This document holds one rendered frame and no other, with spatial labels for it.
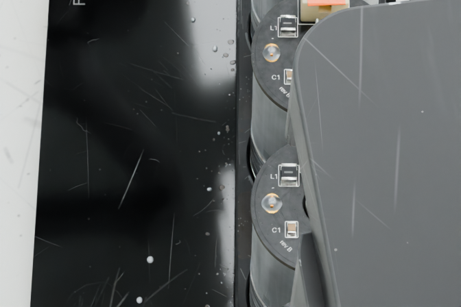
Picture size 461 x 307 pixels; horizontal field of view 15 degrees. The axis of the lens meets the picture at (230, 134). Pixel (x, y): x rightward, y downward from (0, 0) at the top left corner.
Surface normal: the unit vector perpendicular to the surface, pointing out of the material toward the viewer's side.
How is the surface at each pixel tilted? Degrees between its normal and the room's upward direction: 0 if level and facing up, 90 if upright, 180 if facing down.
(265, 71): 0
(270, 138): 90
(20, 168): 0
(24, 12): 0
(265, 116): 90
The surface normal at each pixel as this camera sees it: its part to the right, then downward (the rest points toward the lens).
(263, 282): -0.85, 0.47
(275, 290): -0.68, 0.66
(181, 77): 0.00, -0.44
